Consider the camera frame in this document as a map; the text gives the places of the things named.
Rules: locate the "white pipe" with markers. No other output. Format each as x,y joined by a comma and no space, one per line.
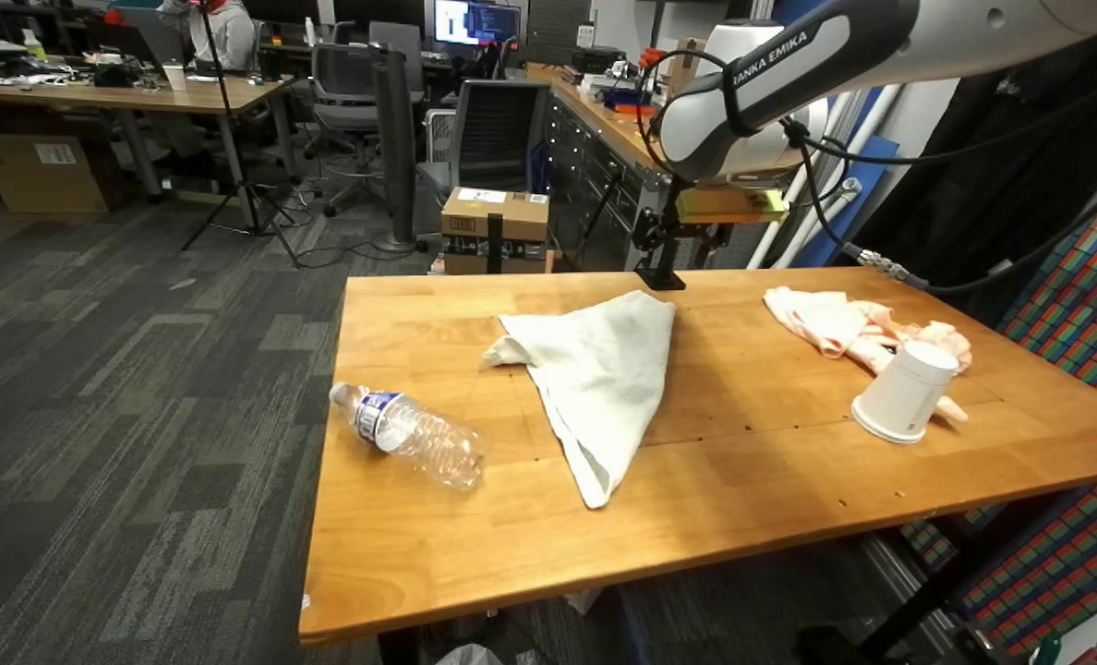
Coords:
817,223
775,243

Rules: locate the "white plastic bag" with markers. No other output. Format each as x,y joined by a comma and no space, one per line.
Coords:
466,657

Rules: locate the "crumpled pink white cloth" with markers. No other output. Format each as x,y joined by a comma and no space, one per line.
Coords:
817,317

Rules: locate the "white paper cup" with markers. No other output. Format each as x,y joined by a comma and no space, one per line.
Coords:
901,392

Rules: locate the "blue board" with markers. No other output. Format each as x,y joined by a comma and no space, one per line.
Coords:
863,188

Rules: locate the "lit computer monitor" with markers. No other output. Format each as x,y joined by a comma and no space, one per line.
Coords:
472,23

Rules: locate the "grey tall column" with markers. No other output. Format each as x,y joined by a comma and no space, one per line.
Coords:
396,150

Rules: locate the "black camera stand pole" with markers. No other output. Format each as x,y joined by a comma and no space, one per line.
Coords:
732,23

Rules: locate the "black tripod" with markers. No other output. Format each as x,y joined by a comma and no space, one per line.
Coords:
246,188

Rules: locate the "black table leg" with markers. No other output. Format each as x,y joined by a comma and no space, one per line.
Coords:
938,593

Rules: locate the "person in white shirt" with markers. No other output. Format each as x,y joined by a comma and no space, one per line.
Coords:
222,30

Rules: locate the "small cup on desk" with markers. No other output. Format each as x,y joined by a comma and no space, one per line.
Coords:
176,81

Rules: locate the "clear plastic water bottle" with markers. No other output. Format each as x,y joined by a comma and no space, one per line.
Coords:
419,440

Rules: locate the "dark drawer cabinet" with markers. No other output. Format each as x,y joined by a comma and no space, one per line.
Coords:
594,188

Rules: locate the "wooden wrist camera bar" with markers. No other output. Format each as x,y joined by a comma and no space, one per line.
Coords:
732,204

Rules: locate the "cardboard box with white label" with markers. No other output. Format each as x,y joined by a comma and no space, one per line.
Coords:
496,214

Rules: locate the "grey office chair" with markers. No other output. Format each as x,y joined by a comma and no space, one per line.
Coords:
344,81

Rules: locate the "wooden office desk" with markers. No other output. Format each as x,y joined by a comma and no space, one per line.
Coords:
104,99

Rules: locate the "white square towel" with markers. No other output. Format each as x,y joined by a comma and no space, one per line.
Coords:
602,370

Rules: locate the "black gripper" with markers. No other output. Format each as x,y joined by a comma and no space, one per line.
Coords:
663,228

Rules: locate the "colourful striped fabric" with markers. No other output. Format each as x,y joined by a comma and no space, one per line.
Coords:
1066,556

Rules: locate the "dark flat panel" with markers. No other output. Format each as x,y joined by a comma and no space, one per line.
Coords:
496,131

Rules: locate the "cardboard box with sticker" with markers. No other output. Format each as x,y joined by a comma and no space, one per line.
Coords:
41,174

